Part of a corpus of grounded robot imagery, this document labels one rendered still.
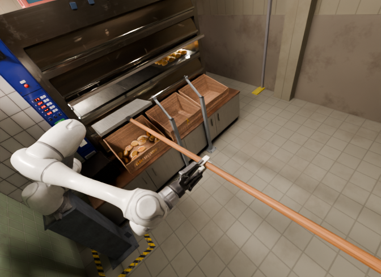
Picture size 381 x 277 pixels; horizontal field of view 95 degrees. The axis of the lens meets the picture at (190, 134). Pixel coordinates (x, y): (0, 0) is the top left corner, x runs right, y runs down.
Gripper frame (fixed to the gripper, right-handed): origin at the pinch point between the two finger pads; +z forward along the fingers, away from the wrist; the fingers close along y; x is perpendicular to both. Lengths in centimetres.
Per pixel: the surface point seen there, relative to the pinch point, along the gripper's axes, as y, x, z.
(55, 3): -93, -140, 7
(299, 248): 143, 33, 46
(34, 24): -85, -141, -14
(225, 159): 125, -84, 86
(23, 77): -56, -142, -44
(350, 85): 92, 3, 269
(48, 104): -31, -146, -43
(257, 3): -31, -138, 278
